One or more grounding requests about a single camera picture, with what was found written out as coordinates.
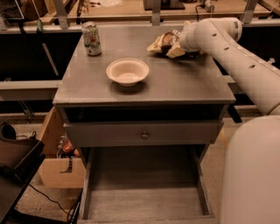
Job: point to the wooden box on floor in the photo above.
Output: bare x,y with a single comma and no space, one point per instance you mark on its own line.
56,171

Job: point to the green white soda can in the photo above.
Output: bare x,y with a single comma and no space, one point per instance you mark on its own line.
91,38

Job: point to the brown chip bag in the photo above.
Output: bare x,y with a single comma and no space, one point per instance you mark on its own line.
164,42

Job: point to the grey drawer cabinet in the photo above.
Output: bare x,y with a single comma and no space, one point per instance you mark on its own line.
182,90

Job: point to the grey open middle drawer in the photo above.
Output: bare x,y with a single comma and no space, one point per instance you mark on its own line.
144,185

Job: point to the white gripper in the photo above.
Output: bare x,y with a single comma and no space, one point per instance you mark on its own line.
186,39

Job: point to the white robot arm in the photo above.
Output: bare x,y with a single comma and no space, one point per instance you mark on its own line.
251,177

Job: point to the grey upper drawer with knob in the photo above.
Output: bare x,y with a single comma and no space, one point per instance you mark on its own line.
112,134

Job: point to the grey metal rail frame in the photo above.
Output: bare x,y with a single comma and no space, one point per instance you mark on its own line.
28,63

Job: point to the black equipment on left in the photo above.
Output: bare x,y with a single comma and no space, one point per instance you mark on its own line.
19,161

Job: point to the clear hand sanitizer bottle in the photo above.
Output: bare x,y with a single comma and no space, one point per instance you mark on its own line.
271,61

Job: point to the white paper bowl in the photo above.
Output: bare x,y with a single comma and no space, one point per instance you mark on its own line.
127,72

